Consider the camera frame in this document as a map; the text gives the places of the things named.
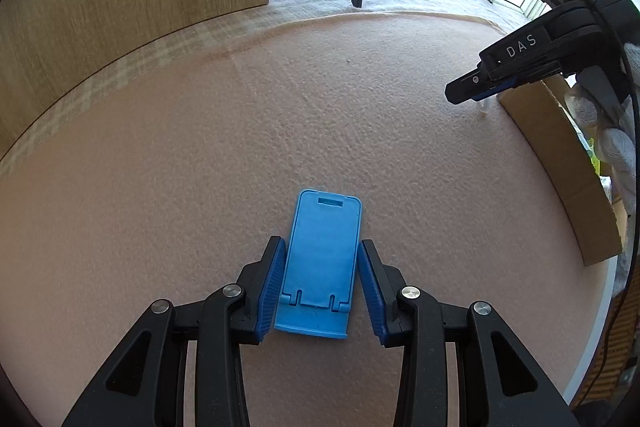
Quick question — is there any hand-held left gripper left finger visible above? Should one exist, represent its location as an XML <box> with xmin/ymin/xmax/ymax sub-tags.
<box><xmin>61</xmin><ymin>235</ymin><xmax>287</xmax><ymax>427</ymax></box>

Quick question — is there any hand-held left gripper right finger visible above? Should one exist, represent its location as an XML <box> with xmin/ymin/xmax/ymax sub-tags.
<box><xmin>357</xmin><ymin>238</ymin><xmax>581</xmax><ymax>427</ymax></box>

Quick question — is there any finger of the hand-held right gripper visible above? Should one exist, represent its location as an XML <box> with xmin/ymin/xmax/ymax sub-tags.
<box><xmin>445</xmin><ymin>66</ymin><xmax>503</xmax><ymax>105</ymax></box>
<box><xmin>472</xmin><ymin>62</ymin><xmax>566</xmax><ymax>102</ymax></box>

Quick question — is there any cardboard box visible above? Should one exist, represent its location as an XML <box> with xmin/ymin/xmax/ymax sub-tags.
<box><xmin>497</xmin><ymin>74</ymin><xmax>628</xmax><ymax>265</ymax></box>

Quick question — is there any person's right hand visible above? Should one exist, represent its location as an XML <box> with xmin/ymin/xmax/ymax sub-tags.
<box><xmin>564</xmin><ymin>69</ymin><xmax>640</xmax><ymax>208</ymax></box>

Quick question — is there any pink blanket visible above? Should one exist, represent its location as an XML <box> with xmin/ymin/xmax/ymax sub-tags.
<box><xmin>0</xmin><ymin>12</ymin><xmax>621</xmax><ymax>427</ymax></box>

